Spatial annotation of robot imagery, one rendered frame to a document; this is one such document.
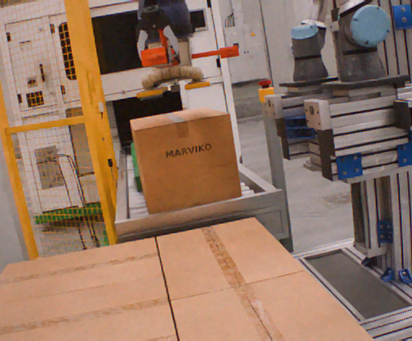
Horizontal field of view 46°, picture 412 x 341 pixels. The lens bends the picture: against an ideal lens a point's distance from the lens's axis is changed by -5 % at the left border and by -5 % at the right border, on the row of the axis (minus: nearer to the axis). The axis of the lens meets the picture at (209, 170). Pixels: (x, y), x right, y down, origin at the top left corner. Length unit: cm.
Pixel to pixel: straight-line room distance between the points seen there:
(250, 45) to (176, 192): 896
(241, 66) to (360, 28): 940
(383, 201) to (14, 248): 192
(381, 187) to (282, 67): 949
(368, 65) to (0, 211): 202
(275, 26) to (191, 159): 943
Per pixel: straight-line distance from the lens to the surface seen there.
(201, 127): 206
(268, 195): 208
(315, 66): 209
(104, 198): 278
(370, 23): 150
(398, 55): 191
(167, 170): 207
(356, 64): 164
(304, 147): 209
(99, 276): 168
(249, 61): 1089
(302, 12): 512
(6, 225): 283
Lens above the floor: 114
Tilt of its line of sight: 11 degrees down
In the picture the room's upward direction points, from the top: 9 degrees counter-clockwise
